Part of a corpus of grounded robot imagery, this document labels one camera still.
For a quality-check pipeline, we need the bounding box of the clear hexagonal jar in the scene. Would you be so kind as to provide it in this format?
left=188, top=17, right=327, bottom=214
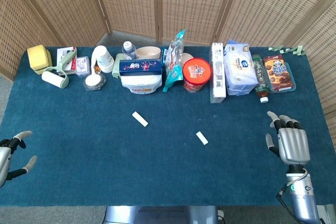
left=83, top=73, right=107, bottom=91

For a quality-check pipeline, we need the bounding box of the white plastic tub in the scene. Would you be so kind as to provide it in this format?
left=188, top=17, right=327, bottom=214
left=120, top=74, right=163, bottom=95

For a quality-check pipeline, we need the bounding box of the green tea bottle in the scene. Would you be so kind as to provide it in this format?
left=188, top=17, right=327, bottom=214
left=251, top=54, right=270, bottom=103

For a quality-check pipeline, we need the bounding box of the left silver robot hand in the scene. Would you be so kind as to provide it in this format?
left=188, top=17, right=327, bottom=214
left=0, top=130, right=38, bottom=188

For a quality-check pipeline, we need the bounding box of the white paper cup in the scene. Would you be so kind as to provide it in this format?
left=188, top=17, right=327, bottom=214
left=91, top=45, right=116, bottom=74

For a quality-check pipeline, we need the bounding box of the brown panda biscuit box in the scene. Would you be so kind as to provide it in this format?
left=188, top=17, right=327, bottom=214
left=262, top=55, right=295, bottom=91

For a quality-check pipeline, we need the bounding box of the white and red carton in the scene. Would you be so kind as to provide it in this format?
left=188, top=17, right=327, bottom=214
left=56, top=46, right=78, bottom=75

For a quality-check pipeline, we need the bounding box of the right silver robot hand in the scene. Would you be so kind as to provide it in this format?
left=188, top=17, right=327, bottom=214
left=265, top=111, right=311, bottom=166

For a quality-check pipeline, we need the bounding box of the long white barcode box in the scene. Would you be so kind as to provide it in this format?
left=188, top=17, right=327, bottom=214
left=209, top=41, right=227, bottom=104

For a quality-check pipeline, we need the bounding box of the teal clear snack bag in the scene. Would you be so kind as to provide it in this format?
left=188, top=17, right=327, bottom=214
left=162, top=29, right=186, bottom=93

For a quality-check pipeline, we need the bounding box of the white blue tissue pack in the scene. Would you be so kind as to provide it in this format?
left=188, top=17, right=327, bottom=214
left=223, top=39, right=258, bottom=96

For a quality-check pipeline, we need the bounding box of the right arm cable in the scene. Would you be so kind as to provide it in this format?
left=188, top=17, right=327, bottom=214
left=276, top=170, right=309, bottom=219

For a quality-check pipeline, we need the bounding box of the beige round container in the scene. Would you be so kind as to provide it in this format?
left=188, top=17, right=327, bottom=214
left=181, top=52, right=195, bottom=67

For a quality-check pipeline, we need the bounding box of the pale yellow plastic box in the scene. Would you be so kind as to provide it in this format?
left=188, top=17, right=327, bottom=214
left=34, top=50, right=53, bottom=75

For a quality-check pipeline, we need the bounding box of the red lidded noodle cup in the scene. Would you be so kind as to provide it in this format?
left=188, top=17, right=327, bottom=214
left=182, top=58, right=213, bottom=93

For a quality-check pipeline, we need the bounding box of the small purple white pack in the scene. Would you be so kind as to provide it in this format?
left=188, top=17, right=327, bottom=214
left=76, top=56, right=91, bottom=78

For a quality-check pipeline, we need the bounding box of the pale green holder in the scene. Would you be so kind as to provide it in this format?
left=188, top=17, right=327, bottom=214
left=111, top=53, right=125, bottom=79

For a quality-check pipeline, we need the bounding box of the clear water bottle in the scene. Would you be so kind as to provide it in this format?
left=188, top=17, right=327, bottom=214
left=121, top=41, right=137, bottom=61

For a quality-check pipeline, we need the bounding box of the green white lint roller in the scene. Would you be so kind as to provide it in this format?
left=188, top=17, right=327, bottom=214
left=41, top=48, right=78, bottom=90

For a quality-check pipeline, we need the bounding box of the beige bowl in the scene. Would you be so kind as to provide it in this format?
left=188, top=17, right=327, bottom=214
left=135, top=46, right=161, bottom=60

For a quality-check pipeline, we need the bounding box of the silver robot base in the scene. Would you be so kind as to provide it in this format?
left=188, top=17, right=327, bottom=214
left=103, top=205, right=219, bottom=224

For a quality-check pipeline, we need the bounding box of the pale green paper strip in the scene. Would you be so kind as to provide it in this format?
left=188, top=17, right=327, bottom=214
left=132, top=111, right=149, bottom=127

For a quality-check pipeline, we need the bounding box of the teal table cloth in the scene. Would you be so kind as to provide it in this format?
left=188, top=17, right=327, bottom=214
left=0, top=46, right=329, bottom=207

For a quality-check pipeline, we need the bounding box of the blue toothpaste box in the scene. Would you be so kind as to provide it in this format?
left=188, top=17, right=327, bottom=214
left=119, top=58, right=163, bottom=77

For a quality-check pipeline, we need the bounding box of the yellow sponge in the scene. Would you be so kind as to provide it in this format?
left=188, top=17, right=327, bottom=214
left=27, top=45, right=48, bottom=70

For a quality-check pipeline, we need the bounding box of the teal clear tray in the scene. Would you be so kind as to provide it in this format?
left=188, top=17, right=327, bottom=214
left=267, top=61, right=297, bottom=94

